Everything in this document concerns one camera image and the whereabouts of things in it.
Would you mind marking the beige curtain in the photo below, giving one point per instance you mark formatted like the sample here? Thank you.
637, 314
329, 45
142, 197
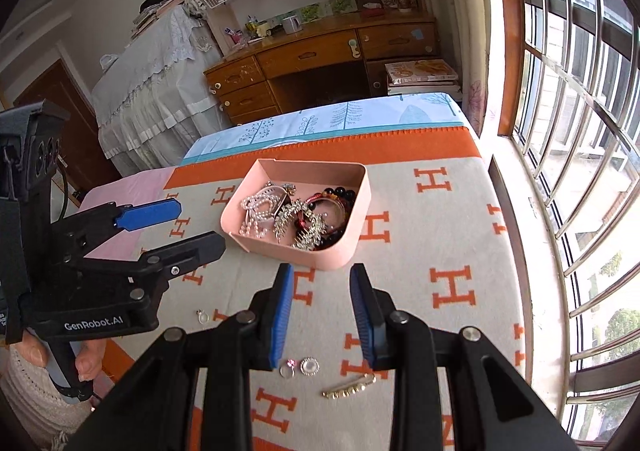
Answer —
460, 6

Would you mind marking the orange and beige printed blanket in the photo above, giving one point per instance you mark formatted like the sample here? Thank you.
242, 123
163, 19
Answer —
425, 231

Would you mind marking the round silver brooch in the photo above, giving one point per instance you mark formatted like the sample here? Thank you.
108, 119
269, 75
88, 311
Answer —
309, 366

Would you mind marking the white mug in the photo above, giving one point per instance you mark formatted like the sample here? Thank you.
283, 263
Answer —
291, 25

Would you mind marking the window with metal grille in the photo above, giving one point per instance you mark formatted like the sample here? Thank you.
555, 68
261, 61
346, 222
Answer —
550, 66

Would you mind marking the stack of books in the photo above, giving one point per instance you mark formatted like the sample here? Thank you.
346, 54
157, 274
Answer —
155, 13

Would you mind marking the pink plastic box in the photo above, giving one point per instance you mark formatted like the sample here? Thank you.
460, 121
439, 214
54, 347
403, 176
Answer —
300, 255

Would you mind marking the piano under white cover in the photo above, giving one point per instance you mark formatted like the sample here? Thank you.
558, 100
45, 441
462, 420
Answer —
150, 81

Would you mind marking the brown wooden door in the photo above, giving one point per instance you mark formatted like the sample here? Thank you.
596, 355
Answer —
80, 141

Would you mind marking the blue tree-print sheet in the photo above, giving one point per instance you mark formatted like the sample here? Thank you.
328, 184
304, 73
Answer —
350, 116

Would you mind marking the person's left forearm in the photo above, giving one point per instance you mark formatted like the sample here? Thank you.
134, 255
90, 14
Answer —
30, 401

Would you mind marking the stack of magazines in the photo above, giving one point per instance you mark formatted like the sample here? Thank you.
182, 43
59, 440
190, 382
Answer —
420, 73

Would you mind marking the pink pen cup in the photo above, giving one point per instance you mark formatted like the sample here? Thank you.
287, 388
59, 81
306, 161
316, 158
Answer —
232, 36

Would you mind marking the person's left hand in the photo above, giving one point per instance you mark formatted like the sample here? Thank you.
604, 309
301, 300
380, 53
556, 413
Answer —
90, 361

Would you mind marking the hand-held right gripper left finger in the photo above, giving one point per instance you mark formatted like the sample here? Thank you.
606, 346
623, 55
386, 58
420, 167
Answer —
280, 316

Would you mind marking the silver rhinestone hair comb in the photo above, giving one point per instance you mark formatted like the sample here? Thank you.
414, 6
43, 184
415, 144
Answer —
310, 233

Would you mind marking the gold hair clip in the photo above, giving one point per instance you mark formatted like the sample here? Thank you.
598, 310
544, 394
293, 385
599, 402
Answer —
350, 387

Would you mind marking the pink bed sheet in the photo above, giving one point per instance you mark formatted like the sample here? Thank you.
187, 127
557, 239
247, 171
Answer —
150, 181

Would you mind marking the red tissue box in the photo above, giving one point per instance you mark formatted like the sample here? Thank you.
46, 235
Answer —
371, 11

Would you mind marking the wooden desk with drawers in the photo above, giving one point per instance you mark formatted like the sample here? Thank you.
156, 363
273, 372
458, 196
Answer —
310, 53

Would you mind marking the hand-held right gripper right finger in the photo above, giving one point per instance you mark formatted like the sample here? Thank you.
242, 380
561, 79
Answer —
362, 316

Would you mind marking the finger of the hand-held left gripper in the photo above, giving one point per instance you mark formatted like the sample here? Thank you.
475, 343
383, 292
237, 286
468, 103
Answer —
150, 215
195, 248

